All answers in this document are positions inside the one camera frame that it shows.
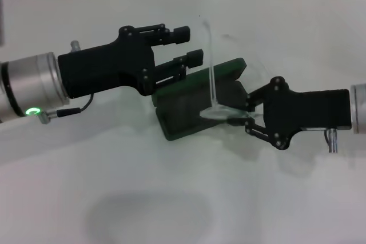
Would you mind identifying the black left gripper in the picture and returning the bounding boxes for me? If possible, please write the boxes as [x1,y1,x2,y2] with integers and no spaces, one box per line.
[58,23,205,99]

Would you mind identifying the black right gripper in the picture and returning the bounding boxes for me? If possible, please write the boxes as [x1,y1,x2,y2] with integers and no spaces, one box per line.
[227,75,352,151]

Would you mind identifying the clear white glasses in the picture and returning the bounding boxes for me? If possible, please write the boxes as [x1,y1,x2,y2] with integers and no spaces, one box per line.
[199,19,271,123]

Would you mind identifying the green glasses case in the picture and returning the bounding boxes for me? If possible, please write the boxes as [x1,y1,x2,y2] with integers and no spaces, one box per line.
[150,57,249,142]

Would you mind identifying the silver right wrist plug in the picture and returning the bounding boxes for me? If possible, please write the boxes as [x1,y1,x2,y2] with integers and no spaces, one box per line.
[324,129,340,153]

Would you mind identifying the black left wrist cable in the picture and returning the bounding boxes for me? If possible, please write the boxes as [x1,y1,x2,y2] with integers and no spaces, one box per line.
[38,94,95,125]

